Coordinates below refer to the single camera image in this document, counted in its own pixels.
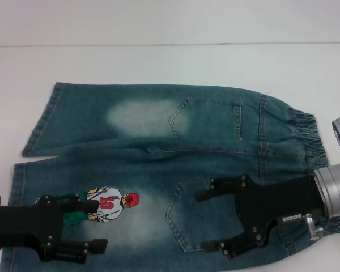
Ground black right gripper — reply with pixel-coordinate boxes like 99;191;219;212
194;175;328;260

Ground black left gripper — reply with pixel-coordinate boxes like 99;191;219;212
0;192;108;264

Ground blue denim shorts with print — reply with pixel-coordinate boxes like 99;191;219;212
0;82;340;272

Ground metal plug on right wrist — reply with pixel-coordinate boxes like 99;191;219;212
304;212;324;241

